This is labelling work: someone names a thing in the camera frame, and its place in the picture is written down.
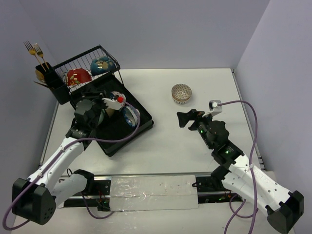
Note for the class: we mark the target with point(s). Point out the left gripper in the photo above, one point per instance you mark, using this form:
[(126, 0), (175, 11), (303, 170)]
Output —
[(98, 107)]

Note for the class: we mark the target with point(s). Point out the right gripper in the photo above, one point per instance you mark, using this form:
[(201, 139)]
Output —
[(193, 114)]

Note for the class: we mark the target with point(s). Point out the beige black bowl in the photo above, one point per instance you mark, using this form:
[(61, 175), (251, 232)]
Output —
[(109, 112)]

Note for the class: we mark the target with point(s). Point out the patterned brown white bowl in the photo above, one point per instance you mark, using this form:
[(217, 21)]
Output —
[(181, 93)]

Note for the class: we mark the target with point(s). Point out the white floral bowl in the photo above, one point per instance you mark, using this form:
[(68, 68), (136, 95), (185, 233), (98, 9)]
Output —
[(77, 76)]

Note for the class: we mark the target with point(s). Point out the blue gold globe bowl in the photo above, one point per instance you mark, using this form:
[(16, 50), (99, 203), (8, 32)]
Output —
[(101, 65)]

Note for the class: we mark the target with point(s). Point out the blue floral porcelain bowl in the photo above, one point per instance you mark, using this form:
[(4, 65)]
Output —
[(131, 116)]

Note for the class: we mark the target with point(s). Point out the blue triangle pattern bowl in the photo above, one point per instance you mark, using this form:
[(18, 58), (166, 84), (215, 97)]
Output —
[(115, 95)]

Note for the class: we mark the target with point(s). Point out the green celadon bowl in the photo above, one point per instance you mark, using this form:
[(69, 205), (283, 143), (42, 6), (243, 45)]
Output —
[(101, 118)]

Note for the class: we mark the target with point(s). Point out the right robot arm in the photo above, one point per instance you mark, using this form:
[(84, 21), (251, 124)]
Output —
[(282, 207)]

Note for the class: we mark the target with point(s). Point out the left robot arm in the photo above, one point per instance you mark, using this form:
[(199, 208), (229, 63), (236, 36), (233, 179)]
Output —
[(37, 197)]

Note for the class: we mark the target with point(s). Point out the black cutlery holder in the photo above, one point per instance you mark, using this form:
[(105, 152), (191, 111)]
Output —
[(55, 83)]

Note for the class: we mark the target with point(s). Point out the gold spoon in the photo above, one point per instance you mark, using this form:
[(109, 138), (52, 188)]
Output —
[(40, 76)]

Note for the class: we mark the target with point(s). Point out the gold fork right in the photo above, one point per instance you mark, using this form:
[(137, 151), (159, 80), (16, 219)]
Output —
[(40, 53)]

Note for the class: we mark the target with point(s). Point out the gold fork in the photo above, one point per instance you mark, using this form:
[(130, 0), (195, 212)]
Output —
[(40, 53), (32, 51)]

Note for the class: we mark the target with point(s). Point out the gold fork left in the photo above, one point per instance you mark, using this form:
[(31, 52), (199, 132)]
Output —
[(32, 51)]

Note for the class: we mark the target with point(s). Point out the white taped sheet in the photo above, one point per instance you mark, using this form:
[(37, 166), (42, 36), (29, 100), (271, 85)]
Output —
[(148, 193)]

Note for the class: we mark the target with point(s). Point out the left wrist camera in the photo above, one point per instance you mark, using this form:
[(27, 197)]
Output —
[(115, 104)]

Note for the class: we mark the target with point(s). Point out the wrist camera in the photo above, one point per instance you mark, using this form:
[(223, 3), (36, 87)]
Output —
[(115, 104), (215, 108)]

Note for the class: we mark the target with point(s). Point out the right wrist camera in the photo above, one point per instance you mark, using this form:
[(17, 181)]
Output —
[(215, 108)]

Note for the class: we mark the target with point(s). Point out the black wire dish rack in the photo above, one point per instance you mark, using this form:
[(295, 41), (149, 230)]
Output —
[(113, 133)]

